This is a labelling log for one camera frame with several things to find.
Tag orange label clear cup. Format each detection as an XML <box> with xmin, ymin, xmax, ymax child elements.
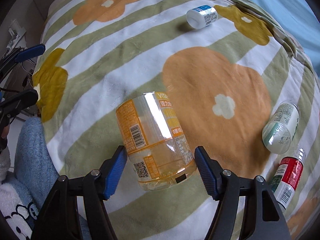
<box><xmin>116</xmin><ymin>92</ymin><xmax>196</xmax><ymax>191</ymax></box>

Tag red label clear cup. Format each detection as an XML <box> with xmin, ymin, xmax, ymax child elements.
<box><xmin>270</xmin><ymin>147</ymin><xmax>305</xmax><ymax>212</ymax></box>

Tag green label clear cup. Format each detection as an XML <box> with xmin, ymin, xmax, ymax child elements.
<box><xmin>262</xmin><ymin>100</ymin><xmax>300</xmax><ymax>154</ymax></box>

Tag blue label white cup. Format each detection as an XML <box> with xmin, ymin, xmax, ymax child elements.
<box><xmin>186</xmin><ymin>5</ymin><xmax>218</xmax><ymax>29</ymax></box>

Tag left hand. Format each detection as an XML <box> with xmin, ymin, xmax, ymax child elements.
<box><xmin>1</xmin><ymin>125</ymin><xmax>10</xmax><ymax>139</ymax></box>

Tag white bedside table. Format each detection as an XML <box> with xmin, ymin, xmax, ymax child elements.
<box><xmin>6</xmin><ymin>19</ymin><xmax>27</xmax><ymax>55</ymax></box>

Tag blue fuzzy pajama leg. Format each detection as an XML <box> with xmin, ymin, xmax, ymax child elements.
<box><xmin>13</xmin><ymin>117</ymin><xmax>91</xmax><ymax>240</ymax></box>

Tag striped flower blanket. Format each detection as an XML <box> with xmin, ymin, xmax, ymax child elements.
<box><xmin>33</xmin><ymin>0</ymin><xmax>319</xmax><ymax>239</ymax></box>

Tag blue cloth on window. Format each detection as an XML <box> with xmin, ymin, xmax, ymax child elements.
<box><xmin>251</xmin><ymin>0</ymin><xmax>319</xmax><ymax>74</ymax></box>

